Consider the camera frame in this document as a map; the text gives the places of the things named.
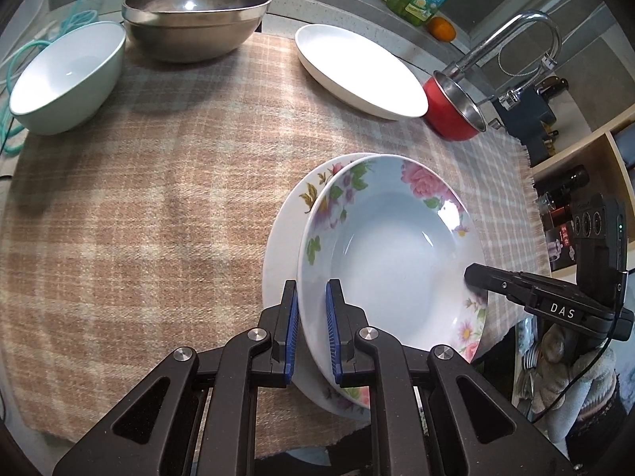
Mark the dark glass bottle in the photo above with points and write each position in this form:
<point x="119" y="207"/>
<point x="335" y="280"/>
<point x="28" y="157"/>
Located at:
<point x="565" y="183"/>

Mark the beige plaid cloth mat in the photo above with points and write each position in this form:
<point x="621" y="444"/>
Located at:
<point x="173" y="183"/>

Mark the red small pot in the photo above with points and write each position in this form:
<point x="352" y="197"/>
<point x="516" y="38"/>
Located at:
<point x="444" y="109"/>

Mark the stainless steel bowl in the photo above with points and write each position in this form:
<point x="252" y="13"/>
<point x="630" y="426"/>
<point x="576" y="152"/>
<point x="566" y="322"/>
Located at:
<point x="198" y="15"/>

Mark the wooden shelf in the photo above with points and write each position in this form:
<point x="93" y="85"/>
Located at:
<point x="595" y="158"/>

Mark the dark box with red label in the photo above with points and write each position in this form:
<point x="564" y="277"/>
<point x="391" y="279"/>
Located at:
<point x="560" y="245"/>

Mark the white oval plate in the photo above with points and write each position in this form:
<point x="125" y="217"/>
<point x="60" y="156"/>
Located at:
<point x="357" y="69"/>

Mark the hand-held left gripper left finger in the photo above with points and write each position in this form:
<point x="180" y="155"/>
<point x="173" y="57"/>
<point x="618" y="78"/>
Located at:
<point x="291" y="337"/>

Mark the orange fruit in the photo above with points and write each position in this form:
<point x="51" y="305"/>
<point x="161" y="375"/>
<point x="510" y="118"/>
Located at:
<point x="441" y="28"/>

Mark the mint green bowl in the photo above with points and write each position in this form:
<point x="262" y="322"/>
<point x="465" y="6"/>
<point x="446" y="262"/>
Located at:
<point x="64" y="74"/>

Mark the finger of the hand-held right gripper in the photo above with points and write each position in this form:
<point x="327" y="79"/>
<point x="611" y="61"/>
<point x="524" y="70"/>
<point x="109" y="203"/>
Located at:
<point x="496" y="280"/>

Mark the grey plush cloth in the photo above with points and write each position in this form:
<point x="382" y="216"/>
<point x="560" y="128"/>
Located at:
<point x="555" y="372"/>

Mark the chrome faucet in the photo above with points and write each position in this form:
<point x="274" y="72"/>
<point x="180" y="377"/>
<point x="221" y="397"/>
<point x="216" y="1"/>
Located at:
<point x="496" y="39"/>

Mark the dark blue knife block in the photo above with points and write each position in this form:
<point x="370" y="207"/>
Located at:
<point x="531" y="119"/>

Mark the floral deep plate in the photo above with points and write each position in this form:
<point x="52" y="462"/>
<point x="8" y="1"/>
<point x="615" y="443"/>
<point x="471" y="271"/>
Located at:
<point x="397" y="258"/>

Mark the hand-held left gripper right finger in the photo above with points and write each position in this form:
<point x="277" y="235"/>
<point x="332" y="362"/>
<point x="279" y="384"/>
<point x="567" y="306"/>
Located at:
<point x="333" y="337"/>

